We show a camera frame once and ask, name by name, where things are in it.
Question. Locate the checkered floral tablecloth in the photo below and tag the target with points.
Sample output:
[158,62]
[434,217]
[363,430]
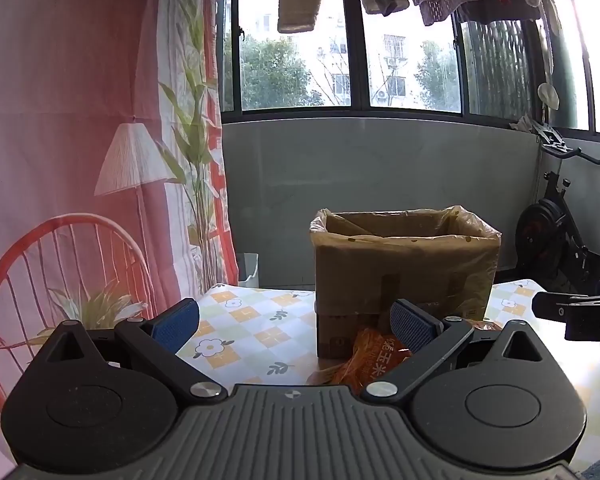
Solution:
[260,325]

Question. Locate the small white hanging cloth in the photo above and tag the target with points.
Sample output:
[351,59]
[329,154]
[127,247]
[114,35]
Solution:
[548,96]

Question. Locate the crinkled orange snack packet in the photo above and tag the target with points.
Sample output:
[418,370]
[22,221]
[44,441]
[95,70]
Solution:
[372,360]

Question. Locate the brown cardboard box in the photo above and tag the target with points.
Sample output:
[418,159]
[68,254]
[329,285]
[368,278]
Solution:
[350,330]

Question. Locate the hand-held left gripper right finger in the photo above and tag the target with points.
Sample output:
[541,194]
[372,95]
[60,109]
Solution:
[412,327]

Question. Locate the black exercise bike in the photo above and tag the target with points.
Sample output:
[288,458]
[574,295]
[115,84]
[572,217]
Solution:
[550,230]

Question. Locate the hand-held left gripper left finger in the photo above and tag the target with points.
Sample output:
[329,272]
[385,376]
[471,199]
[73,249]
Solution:
[175,324]

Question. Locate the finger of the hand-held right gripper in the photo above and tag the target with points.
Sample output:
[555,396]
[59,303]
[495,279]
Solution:
[550,305]

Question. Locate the white plastic bin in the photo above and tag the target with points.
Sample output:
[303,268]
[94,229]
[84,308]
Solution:
[247,270]

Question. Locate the printed backdrop curtain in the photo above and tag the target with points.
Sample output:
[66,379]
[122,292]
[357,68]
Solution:
[55,135]

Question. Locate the crumpled cloth on sill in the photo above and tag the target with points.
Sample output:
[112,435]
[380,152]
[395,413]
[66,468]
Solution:
[526,124]

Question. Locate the black framed window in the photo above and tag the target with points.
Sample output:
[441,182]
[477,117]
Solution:
[358,70]

